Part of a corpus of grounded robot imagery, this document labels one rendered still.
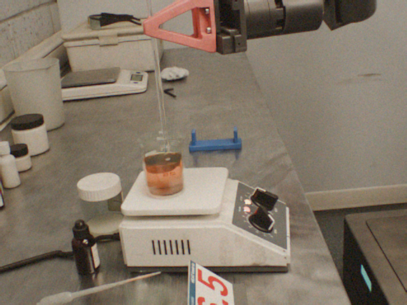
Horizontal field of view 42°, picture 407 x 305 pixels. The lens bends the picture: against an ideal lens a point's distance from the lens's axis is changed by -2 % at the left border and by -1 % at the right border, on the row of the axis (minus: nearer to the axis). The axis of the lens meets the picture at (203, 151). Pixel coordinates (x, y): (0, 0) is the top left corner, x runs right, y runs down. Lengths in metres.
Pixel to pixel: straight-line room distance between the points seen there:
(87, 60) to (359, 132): 1.15
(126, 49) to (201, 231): 1.17
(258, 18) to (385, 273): 0.88
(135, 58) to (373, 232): 0.88
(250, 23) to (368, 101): 1.70
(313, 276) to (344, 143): 1.68
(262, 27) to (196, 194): 0.21
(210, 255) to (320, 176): 1.72
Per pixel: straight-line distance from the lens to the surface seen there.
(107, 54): 1.75
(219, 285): 0.62
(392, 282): 1.34
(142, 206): 0.64
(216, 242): 0.64
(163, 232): 0.64
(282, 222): 0.70
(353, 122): 2.29
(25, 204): 0.93
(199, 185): 0.68
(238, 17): 0.59
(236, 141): 1.03
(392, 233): 1.52
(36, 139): 1.13
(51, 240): 0.80
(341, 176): 2.37
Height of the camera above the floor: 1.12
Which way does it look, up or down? 21 degrees down
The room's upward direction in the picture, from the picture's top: 5 degrees counter-clockwise
